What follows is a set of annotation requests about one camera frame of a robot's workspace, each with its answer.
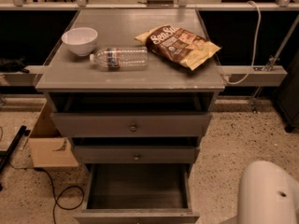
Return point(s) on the clear plastic water bottle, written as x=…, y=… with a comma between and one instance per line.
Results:
x=120, y=58

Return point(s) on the grey top drawer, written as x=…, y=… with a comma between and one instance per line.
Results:
x=131, y=125

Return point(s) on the cardboard box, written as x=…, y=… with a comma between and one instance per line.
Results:
x=49, y=149

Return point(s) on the grey drawer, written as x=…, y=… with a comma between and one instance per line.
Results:
x=131, y=125
x=135, y=154
x=137, y=194

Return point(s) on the grey middle drawer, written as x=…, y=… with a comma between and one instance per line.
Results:
x=135, y=154

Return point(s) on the white bowl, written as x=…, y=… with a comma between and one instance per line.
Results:
x=80, y=41

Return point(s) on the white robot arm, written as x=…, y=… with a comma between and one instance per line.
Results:
x=267, y=194

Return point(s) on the black metal stand leg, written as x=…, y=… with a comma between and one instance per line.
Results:
x=6, y=155

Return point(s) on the brown yellow chip bag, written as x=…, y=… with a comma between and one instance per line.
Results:
x=178, y=45

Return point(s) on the black cloth on rail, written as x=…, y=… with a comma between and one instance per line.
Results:
x=12, y=66

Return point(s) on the grey bottom drawer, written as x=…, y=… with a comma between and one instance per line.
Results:
x=137, y=194

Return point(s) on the grey drawer cabinet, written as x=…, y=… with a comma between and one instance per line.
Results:
x=73, y=85

